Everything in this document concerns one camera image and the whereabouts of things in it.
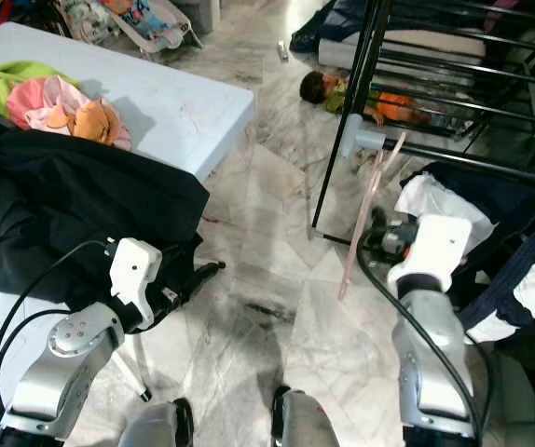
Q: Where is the orange cloth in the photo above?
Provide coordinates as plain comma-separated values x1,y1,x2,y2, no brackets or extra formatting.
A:
74,100,124,145

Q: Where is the baby bouncer seat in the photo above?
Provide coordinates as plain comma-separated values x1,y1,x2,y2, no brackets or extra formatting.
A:
53,0,205,52

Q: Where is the robot left leg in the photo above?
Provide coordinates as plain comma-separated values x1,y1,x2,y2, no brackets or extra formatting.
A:
118,399,196,447

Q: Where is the large black garment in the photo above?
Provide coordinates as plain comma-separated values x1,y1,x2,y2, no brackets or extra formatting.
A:
0,107,211,313

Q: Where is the white tube frame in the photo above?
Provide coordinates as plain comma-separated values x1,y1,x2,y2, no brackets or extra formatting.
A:
114,333,154,403

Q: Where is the doll in orange clothes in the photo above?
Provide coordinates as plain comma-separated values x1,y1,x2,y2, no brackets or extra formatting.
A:
298,70,432,127

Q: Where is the light blue plastic table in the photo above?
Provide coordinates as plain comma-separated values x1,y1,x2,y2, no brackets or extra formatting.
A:
0,23,256,447

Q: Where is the robot leg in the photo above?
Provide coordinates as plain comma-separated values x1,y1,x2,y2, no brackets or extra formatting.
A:
272,386,343,447
118,399,196,447

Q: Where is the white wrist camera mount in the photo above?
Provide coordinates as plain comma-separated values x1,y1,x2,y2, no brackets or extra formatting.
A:
109,237,164,329
389,214,472,297

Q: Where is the white folded mattress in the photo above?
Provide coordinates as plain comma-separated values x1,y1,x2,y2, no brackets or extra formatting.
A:
319,35,492,75

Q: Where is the navy clothes pile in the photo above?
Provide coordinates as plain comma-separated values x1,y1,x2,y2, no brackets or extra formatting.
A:
289,0,376,54

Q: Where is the pink cloth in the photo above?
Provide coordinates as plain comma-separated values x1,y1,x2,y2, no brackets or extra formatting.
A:
7,76,133,150

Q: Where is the black metal drying rack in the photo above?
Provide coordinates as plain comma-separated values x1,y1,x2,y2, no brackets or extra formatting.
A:
309,0,535,245

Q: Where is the robot right leg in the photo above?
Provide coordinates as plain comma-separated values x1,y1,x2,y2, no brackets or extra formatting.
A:
272,386,343,447

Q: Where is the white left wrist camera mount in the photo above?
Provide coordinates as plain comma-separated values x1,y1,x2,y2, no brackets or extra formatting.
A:
109,237,164,329

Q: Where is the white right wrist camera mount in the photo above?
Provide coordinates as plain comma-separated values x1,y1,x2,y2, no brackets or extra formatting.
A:
389,214,472,297

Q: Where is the navy and white garment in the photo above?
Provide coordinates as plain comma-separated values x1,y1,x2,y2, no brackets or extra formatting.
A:
393,163,535,345

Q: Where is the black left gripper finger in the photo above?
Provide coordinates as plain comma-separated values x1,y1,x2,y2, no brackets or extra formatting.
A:
182,261,226,290

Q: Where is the green cloth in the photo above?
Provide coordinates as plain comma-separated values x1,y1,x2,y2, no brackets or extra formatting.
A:
0,61,77,117

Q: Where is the pale pink plastic hanger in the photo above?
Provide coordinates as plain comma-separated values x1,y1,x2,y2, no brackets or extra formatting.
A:
336,130,408,301

